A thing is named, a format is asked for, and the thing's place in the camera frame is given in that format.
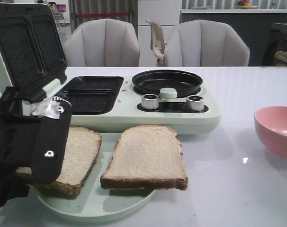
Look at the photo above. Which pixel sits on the grey left chair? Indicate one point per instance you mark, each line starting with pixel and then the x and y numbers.
pixel 102 43

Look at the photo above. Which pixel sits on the bread slice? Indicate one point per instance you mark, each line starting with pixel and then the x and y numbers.
pixel 146 156
pixel 81 153

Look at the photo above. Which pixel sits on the beige office chair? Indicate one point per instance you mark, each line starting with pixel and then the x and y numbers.
pixel 157 42

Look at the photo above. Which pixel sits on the green breakfast maker lid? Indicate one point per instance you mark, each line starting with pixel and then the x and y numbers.
pixel 31 54

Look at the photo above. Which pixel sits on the silver right control knob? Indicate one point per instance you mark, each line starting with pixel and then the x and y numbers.
pixel 195 103

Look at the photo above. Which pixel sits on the fruit bowl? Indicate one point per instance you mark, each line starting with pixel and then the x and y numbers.
pixel 243 4

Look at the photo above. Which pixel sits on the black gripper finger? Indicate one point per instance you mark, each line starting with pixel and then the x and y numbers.
pixel 54 115

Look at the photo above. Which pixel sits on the silver control knob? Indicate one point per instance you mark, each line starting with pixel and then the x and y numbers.
pixel 195 103
pixel 150 101

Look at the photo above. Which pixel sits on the green breakfast maker base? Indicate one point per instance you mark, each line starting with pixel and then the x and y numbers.
pixel 110 104

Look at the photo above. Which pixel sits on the grey right chair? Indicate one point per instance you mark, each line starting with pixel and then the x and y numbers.
pixel 205 43

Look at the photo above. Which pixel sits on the pink bowl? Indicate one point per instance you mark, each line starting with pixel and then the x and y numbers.
pixel 271 128

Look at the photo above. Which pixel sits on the silver left control knob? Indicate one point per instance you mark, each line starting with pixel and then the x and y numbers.
pixel 150 101

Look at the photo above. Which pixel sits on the black round frying pan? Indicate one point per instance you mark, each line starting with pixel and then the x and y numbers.
pixel 185 83

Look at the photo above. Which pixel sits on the grey chair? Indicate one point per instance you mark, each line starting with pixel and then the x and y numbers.
pixel 205 43
pixel 102 43

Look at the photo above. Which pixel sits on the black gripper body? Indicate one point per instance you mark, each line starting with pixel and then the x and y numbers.
pixel 22 144

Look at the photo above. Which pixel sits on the green round plate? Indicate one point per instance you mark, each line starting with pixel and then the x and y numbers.
pixel 95 204

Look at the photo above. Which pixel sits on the white cabinet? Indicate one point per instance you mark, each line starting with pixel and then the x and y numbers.
pixel 156 19

